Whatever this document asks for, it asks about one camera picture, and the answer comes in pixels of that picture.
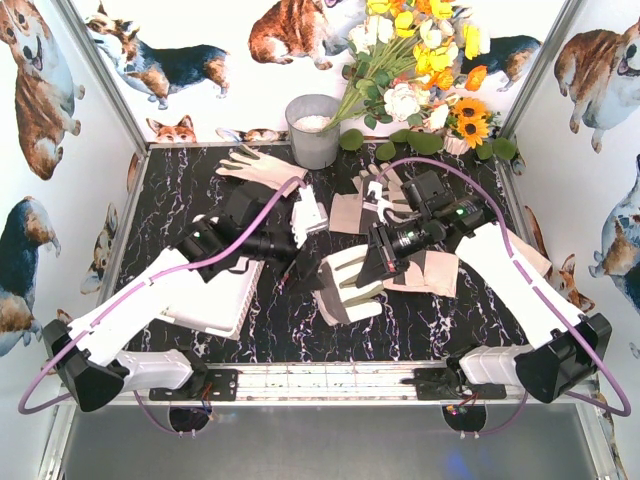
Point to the white grey work glove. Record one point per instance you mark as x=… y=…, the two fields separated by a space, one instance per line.
x=340 y=301

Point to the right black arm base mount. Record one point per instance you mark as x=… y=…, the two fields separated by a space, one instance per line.
x=448 y=382

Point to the artificial flower bouquet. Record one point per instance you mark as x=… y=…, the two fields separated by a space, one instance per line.
x=420 y=63

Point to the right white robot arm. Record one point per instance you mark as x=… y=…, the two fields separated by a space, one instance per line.
x=564 y=345

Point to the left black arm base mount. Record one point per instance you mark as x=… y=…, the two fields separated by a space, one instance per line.
x=206 y=383

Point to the grey metal bucket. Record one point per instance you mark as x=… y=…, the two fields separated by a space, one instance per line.
x=313 y=136

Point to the cream glove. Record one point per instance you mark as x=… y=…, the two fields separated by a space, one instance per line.
x=251 y=165

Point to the aluminium front rail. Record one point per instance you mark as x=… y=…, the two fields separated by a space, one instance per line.
x=359 y=382

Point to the white glove green trim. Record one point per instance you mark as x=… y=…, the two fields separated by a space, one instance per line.
x=430 y=272

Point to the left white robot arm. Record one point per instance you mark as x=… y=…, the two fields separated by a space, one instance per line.
x=204 y=282

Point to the white perforated storage basket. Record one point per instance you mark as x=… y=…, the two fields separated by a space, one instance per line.
x=220 y=306

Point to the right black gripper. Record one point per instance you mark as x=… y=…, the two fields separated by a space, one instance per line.
x=381 y=249

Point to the small white sunflower pot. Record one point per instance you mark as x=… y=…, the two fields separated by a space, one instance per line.
x=454 y=145

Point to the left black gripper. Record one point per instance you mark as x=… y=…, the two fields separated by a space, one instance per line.
x=300 y=256

